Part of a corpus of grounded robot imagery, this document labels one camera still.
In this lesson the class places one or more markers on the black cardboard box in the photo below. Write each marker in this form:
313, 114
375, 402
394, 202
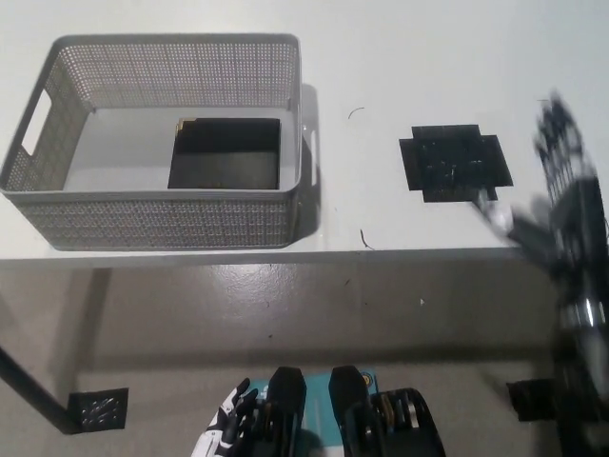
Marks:
228, 157

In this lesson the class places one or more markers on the black perforated floor plate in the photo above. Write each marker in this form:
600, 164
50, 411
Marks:
535, 400
100, 409

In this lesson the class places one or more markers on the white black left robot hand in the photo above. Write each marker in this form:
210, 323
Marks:
233, 411

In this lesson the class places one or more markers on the grey perforated plastic basket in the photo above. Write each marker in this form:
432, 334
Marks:
166, 221

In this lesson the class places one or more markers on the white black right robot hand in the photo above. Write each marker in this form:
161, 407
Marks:
559, 152

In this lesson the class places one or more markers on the black ribbed robot body block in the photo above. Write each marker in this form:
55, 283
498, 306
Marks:
283, 404
399, 428

